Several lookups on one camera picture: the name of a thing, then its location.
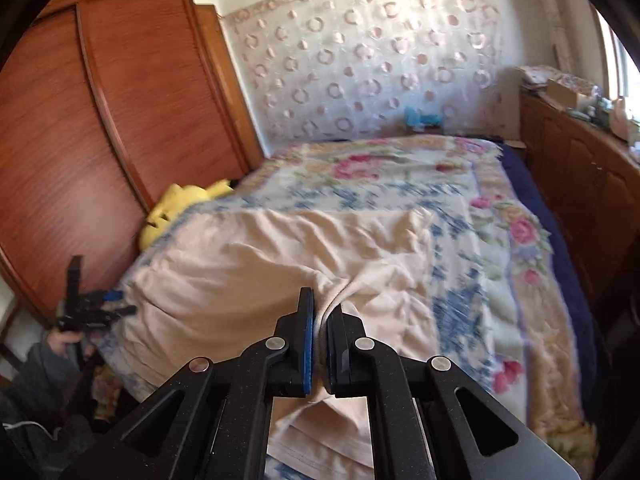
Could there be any yellow Pikachu plush toy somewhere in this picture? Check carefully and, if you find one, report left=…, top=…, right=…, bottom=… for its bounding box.
left=138, top=179, right=233, bottom=252

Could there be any dark blue mattress sheet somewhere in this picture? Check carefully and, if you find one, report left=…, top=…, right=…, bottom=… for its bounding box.
left=499, top=144, right=601, bottom=396

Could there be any wooden side cabinet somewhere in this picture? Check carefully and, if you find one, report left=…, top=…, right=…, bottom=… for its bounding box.
left=520, top=91, right=639, bottom=304

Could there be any beige shirt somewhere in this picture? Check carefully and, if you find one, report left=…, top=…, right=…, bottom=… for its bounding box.
left=117, top=206, right=442, bottom=470

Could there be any cardboard box on cabinet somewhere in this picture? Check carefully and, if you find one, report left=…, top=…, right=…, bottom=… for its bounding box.
left=547, top=79, right=590, bottom=110

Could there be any person's left hand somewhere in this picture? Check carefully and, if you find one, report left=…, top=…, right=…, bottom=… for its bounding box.
left=44, top=328, right=96, bottom=363

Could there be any wooden louvered wardrobe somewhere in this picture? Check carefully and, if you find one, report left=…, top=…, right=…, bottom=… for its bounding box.
left=1, top=0, right=264, bottom=325

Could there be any floral blanket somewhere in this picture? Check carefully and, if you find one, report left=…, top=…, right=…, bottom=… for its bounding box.
left=98, top=136, right=597, bottom=478

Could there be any circle patterned sheer curtain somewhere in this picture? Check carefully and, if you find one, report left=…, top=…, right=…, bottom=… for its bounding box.
left=224, top=0, right=502, bottom=152

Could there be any blue toy on headboard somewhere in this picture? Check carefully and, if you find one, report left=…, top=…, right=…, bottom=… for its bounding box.
left=404, top=106, right=442, bottom=130

